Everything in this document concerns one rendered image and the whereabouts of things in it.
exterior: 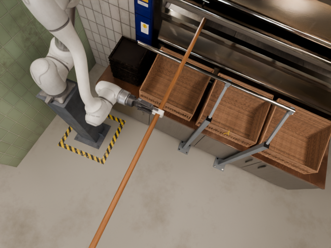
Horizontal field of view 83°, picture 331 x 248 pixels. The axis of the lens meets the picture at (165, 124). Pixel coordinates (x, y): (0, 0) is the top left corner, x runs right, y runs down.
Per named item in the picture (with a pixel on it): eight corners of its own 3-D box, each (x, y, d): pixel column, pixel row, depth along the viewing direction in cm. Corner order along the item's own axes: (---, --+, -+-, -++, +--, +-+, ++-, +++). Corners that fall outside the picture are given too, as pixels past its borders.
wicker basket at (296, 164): (260, 109, 198) (278, 96, 172) (311, 132, 195) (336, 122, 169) (249, 149, 180) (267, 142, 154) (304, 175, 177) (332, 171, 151)
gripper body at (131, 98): (130, 91, 114) (144, 97, 114) (131, 98, 122) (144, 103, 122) (124, 101, 111) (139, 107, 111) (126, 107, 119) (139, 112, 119)
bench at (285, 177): (126, 77, 261) (122, 46, 207) (289, 150, 248) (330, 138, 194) (105, 109, 240) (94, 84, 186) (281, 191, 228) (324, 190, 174)
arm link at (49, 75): (37, 90, 127) (17, 71, 106) (51, 70, 134) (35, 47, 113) (59, 99, 127) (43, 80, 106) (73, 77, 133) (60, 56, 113)
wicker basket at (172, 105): (159, 63, 204) (161, 45, 179) (206, 85, 201) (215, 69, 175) (138, 98, 186) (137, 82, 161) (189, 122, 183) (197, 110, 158)
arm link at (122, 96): (124, 93, 123) (132, 97, 122) (117, 105, 119) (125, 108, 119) (122, 86, 114) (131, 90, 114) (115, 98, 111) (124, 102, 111)
